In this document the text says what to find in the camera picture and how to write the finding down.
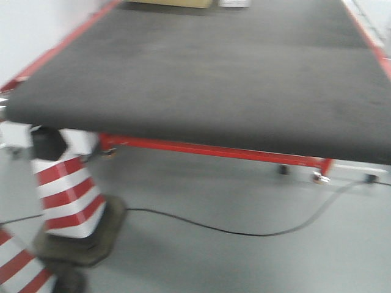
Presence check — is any black floor cable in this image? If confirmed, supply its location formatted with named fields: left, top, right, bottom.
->
left=0, top=179, right=391, bottom=237

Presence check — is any dark grey conveyor belt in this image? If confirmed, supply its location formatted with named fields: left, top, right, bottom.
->
left=5, top=0, right=391, bottom=165

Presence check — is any left red white cone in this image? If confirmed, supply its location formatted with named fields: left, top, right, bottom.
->
left=31, top=126, right=126, bottom=267

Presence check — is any right red white cone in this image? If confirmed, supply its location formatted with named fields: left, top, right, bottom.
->
left=0, top=227, right=86, bottom=293

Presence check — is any cardboard box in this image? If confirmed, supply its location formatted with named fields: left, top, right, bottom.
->
left=132, top=0, right=213, bottom=9

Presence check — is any red white cone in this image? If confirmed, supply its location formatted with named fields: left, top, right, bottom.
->
left=31, top=126, right=126, bottom=267
left=0, top=227, right=86, bottom=293

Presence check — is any long white box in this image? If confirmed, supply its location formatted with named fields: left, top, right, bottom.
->
left=219, top=0, right=251, bottom=7

